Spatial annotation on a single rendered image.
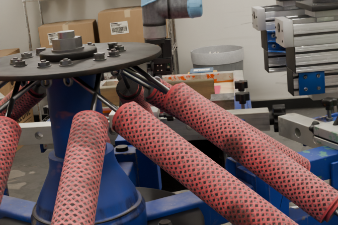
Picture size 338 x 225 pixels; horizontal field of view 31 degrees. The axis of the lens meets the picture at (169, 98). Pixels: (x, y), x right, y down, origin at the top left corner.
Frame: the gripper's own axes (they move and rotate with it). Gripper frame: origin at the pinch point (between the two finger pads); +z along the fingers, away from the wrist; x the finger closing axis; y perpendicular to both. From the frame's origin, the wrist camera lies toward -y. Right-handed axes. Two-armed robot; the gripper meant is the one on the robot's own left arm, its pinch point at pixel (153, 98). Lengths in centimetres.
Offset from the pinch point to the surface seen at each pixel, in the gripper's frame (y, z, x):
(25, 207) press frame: -13, -3, -92
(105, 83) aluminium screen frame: -24.2, 2.7, 39.3
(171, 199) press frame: 15, -4, -91
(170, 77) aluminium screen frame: 1.7, 1.9, 41.0
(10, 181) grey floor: -135, 107, 201
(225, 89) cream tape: 23.6, 4.5, 28.4
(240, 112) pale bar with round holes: 28.3, -5.6, -40.3
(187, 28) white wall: -13, 24, 352
